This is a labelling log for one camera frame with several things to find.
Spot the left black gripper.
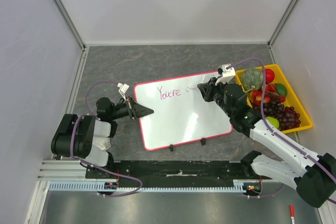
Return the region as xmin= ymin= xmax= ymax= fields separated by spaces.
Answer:
xmin=110 ymin=95 xmax=153 ymax=120

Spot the pink framed whiteboard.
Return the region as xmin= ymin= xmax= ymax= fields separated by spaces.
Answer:
xmin=134 ymin=71 xmax=233 ymax=151

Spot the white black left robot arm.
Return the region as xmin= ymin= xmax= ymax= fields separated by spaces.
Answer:
xmin=51 ymin=97 xmax=154 ymax=178

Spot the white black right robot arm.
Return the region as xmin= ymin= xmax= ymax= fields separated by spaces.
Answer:
xmin=134 ymin=73 xmax=335 ymax=208

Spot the green netted melon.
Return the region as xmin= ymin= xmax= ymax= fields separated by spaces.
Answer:
xmin=240 ymin=68 xmax=264 ymax=91

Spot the crumpled clear plastic bag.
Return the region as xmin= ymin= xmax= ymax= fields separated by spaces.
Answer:
xmin=92 ymin=137 xmax=111 ymax=151

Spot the red apple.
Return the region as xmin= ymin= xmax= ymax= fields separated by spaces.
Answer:
xmin=265 ymin=68 xmax=275 ymax=84

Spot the green lime fruit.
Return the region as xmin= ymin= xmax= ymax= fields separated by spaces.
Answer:
xmin=275 ymin=83 xmax=288 ymax=97

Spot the green apple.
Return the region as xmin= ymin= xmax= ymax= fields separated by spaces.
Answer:
xmin=266 ymin=116 xmax=280 ymax=129

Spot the yellow plastic fruit bin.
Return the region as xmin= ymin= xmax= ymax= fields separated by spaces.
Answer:
xmin=243 ymin=64 xmax=313 ymax=133

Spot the dark purple grape bunch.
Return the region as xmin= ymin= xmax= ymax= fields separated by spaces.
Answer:
xmin=251 ymin=99 xmax=301 ymax=131

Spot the red marker pen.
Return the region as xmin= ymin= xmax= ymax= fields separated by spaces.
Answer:
xmin=289 ymin=205 xmax=295 ymax=224

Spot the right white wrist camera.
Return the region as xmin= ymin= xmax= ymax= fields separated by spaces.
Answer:
xmin=215 ymin=64 xmax=236 ymax=86

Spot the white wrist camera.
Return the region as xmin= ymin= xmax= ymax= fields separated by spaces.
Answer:
xmin=215 ymin=64 xmax=236 ymax=86
xmin=117 ymin=83 xmax=130 ymax=100

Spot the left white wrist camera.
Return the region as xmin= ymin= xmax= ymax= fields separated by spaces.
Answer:
xmin=117 ymin=83 xmax=130 ymax=100

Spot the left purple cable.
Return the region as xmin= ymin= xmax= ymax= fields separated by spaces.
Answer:
xmin=69 ymin=81 xmax=143 ymax=198

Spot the purple cable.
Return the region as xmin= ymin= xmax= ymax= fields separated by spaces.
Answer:
xmin=228 ymin=57 xmax=336 ymax=200
xmin=69 ymin=81 xmax=143 ymax=198

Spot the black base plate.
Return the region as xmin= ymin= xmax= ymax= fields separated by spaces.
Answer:
xmin=85 ymin=159 xmax=272 ymax=188

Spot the white slotted cable duct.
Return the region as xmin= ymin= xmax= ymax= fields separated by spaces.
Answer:
xmin=49 ymin=179 xmax=257 ymax=193

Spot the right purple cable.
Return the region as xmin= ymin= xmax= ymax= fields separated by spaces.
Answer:
xmin=228 ymin=57 xmax=336 ymax=200

